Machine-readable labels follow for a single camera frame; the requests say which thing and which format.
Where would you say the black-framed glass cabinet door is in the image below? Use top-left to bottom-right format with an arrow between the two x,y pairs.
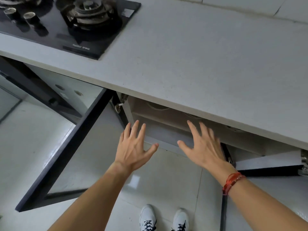
220,165 -> 308,231
15,88 -> 116,213

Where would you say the person's left hand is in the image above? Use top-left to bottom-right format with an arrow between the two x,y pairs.
112,120 -> 160,175

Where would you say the black glass gas stove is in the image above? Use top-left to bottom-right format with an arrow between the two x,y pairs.
0,0 -> 142,60

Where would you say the person's white sneaker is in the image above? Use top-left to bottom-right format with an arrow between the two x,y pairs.
139,204 -> 157,231
171,208 -> 190,231

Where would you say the white speckled countertop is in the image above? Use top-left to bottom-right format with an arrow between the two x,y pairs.
0,0 -> 308,151

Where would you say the person's right hand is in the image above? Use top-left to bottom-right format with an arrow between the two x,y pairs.
177,120 -> 237,183

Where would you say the black-edged ajar door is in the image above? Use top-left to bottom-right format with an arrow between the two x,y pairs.
0,55 -> 83,125

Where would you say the beige cabinet shelf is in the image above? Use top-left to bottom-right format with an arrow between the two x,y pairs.
132,97 -> 299,154

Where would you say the red string bracelet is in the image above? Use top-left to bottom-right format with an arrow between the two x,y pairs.
222,172 -> 247,196

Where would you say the person's left white sneaker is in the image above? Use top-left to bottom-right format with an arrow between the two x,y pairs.
139,204 -> 157,231

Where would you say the black pan with long handle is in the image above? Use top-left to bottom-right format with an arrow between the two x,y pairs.
220,142 -> 236,168

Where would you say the person's right white sneaker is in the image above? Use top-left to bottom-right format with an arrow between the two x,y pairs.
171,208 -> 190,231

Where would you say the black burner grate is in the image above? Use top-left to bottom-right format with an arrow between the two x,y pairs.
56,0 -> 123,38
0,0 -> 54,9

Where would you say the person's left forearm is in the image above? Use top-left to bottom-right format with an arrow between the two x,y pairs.
48,163 -> 132,231

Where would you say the black stove knob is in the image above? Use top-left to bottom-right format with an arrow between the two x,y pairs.
23,11 -> 43,29
4,7 -> 22,23

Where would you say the person's right forearm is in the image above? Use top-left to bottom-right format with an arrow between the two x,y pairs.
226,178 -> 308,231

